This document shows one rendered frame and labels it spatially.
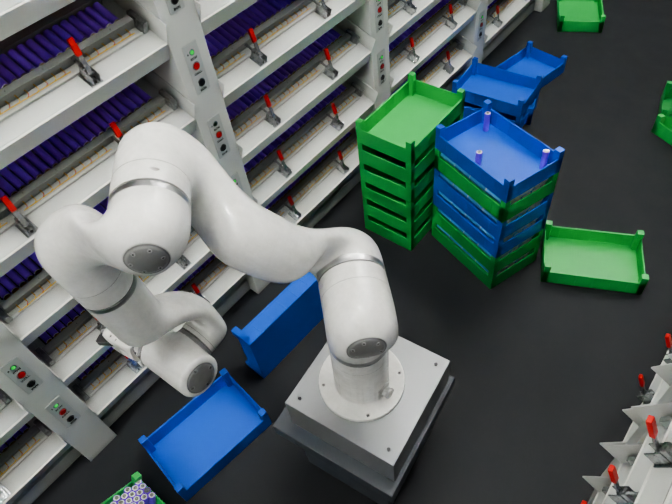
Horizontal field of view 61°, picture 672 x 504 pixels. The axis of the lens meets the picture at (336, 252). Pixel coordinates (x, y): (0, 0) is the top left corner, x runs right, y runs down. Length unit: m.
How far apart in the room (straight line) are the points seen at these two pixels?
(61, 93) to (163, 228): 0.63
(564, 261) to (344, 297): 1.23
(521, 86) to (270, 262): 1.91
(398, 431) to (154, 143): 0.78
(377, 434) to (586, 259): 1.07
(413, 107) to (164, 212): 1.33
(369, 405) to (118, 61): 0.89
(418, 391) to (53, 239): 0.81
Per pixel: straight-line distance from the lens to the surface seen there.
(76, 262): 0.83
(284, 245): 0.82
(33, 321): 1.45
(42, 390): 1.56
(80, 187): 1.36
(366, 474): 1.33
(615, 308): 1.96
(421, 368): 1.31
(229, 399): 1.77
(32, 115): 1.25
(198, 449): 1.74
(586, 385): 1.79
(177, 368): 1.08
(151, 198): 0.70
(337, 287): 0.92
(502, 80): 2.61
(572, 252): 2.06
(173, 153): 0.77
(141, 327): 0.97
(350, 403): 1.27
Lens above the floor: 1.54
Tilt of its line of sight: 50 degrees down
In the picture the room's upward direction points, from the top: 9 degrees counter-clockwise
